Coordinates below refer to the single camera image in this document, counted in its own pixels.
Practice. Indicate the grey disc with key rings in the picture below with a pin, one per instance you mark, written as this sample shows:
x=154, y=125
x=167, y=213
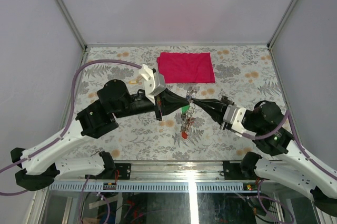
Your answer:
x=187, y=118

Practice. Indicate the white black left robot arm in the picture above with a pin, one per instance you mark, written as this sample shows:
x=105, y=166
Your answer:
x=41, y=165

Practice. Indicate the red folded cloth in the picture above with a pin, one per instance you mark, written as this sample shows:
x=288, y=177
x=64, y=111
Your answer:
x=186, y=67

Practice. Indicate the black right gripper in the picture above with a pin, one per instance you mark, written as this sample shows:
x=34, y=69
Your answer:
x=215, y=108

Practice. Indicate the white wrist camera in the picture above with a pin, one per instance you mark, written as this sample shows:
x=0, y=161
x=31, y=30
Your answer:
x=233, y=118
x=154, y=82

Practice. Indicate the white slotted cable duct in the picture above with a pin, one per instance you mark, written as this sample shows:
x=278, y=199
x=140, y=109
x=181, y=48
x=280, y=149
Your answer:
x=129, y=186

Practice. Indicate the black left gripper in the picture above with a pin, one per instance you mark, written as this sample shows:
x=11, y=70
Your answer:
x=171, y=101

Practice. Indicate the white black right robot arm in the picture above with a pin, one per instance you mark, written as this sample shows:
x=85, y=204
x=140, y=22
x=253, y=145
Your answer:
x=263, y=125

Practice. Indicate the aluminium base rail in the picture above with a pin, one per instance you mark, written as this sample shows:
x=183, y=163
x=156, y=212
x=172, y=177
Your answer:
x=173, y=171

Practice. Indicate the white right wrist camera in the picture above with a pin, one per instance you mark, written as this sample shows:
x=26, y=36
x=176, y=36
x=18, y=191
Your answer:
x=233, y=118

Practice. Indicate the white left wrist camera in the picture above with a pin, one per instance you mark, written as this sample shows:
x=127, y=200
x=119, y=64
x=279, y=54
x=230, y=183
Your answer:
x=154, y=82

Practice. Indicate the red tag key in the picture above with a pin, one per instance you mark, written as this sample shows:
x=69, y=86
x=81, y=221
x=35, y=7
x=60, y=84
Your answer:
x=184, y=135

